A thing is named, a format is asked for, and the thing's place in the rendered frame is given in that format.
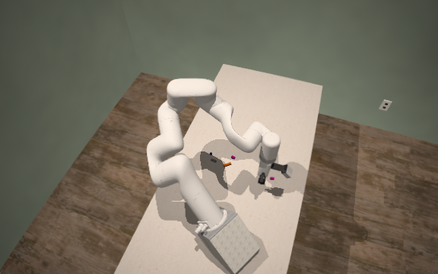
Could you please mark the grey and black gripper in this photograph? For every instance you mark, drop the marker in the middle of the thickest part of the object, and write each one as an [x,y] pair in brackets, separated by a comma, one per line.
[263,171]

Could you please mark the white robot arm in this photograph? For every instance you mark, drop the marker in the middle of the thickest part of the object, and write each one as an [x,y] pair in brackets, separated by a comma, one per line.
[179,169]

